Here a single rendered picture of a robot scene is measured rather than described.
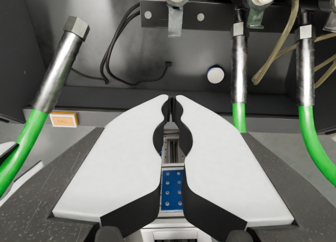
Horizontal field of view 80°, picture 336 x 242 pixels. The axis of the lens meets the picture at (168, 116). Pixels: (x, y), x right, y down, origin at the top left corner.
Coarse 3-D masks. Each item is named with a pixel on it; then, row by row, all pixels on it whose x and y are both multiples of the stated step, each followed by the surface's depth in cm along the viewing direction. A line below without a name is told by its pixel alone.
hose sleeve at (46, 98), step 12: (72, 36) 19; (60, 48) 19; (72, 48) 19; (60, 60) 19; (72, 60) 20; (48, 72) 19; (60, 72) 19; (48, 84) 19; (60, 84) 19; (36, 96) 19; (48, 96) 19; (36, 108) 19; (48, 108) 19
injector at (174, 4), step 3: (168, 0) 19; (183, 0) 19; (186, 0) 19; (168, 3) 20; (171, 3) 19; (174, 3) 19; (177, 3) 19; (180, 3) 19; (183, 3) 20; (174, 6) 24; (177, 6) 24; (168, 9) 25
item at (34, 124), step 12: (36, 120) 19; (24, 132) 18; (36, 132) 19; (24, 144) 18; (12, 156) 17; (24, 156) 18; (0, 168) 17; (12, 168) 17; (0, 180) 16; (0, 192) 16
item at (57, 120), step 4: (52, 112) 42; (56, 112) 42; (60, 112) 42; (64, 112) 42; (68, 112) 42; (72, 112) 42; (52, 116) 42; (56, 116) 42; (60, 116) 42; (56, 120) 42; (60, 120) 42; (64, 120) 42; (68, 120) 42; (72, 120) 42; (76, 120) 43; (56, 124) 43; (60, 124) 43; (64, 124) 43; (68, 124) 43; (72, 124) 43
